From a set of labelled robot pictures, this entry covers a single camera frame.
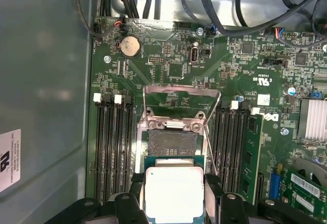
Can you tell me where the round coin battery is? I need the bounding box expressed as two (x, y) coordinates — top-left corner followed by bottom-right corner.
(119, 34), (142, 58)

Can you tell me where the green RAM stick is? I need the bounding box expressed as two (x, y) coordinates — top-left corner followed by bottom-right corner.
(240, 113), (264, 206)

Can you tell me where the silver CPU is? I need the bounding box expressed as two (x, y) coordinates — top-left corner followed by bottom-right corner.
(143, 155), (205, 224)

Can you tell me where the black wire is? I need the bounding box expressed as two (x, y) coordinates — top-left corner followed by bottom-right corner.
(181, 0), (327, 37)

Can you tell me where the white case label sticker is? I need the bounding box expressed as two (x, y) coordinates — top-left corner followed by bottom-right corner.
(0, 128), (21, 193)

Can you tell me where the green motherboard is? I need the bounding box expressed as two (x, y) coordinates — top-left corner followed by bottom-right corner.
(86, 16), (327, 224)

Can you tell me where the black graphics card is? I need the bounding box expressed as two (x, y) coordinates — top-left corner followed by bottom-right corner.
(283, 156), (327, 224)

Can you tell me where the silver chipset heatsink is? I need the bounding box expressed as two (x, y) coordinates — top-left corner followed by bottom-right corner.
(297, 98), (327, 142)

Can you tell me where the metal socket locking lever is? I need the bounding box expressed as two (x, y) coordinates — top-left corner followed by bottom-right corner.
(204, 125), (219, 176)

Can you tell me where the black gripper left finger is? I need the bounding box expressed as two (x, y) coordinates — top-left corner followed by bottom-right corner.
(44, 172), (150, 224)

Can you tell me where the metal socket cover frame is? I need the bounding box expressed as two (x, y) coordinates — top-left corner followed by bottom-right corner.
(142, 84), (222, 130)

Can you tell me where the blue expansion slot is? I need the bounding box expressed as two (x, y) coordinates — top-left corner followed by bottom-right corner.
(268, 170), (282, 201)

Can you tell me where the black open PC case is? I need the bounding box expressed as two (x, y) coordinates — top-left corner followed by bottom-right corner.
(0, 0), (327, 224)

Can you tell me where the black RAM slot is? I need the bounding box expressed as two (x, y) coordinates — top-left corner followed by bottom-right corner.
(103, 94), (115, 204)
(113, 94), (126, 199)
(93, 93), (106, 206)
(232, 101), (247, 199)
(222, 100), (237, 195)
(212, 100), (227, 184)
(123, 95), (136, 196)

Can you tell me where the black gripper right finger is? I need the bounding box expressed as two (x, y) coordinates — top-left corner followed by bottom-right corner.
(203, 174), (319, 224)

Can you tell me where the CPU socket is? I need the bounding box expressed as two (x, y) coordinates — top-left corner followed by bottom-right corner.
(135, 116), (210, 177)

